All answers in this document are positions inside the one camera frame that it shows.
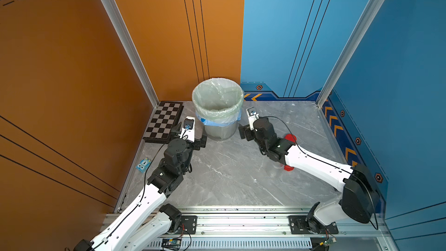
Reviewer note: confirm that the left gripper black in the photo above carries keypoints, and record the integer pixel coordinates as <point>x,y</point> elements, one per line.
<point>200,142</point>

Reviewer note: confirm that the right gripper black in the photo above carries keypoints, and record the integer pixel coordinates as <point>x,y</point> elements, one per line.
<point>246,130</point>

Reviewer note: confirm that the red lid of back jar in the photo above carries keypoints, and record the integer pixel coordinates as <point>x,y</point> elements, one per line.
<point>291,138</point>

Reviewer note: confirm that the red lid of jar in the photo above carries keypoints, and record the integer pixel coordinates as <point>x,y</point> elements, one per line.
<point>288,168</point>
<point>291,138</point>

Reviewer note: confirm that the peanut jar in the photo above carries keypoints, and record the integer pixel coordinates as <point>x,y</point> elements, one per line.
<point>277,166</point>

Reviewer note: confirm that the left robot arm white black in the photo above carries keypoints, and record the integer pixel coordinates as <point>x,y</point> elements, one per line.
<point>149,216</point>

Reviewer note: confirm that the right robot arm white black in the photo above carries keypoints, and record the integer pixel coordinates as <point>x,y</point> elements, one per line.
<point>358,194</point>

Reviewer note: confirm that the black white chessboard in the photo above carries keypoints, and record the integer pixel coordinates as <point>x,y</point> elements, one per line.
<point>166,116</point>

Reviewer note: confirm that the translucent green bin liner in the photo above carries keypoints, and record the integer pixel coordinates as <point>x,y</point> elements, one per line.
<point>218,102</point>

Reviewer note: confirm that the small blue toy block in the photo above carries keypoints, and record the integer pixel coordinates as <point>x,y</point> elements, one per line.
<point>143,165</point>

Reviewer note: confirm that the left green circuit board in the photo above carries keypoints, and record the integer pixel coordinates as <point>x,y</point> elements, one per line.
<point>171,244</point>

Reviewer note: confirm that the green circuit board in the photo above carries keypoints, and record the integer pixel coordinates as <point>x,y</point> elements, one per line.
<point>171,244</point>
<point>327,243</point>

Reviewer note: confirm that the right green circuit board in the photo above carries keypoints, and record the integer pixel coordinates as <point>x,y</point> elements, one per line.
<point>327,243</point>

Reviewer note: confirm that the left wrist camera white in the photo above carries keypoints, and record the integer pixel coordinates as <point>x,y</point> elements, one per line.
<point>188,129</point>

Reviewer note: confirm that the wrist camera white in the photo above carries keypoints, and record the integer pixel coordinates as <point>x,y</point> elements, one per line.
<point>252,116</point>
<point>188,129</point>

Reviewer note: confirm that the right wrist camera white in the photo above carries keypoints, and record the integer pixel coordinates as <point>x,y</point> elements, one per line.
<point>252,116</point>

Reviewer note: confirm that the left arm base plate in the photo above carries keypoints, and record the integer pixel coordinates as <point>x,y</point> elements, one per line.
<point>183,224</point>

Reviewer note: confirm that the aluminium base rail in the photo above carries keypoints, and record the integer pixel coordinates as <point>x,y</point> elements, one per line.
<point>268,229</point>

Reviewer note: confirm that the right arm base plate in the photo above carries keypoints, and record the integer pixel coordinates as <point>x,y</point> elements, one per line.
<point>301,225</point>

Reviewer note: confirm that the left aluminium corner post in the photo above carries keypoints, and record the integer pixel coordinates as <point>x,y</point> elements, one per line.
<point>125,38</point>

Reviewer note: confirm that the aluminium corner post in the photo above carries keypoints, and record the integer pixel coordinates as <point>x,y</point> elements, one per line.
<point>125,38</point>
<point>369,13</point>

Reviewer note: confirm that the right aluminium corner post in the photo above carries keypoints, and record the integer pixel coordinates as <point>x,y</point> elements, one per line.
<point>369,13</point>

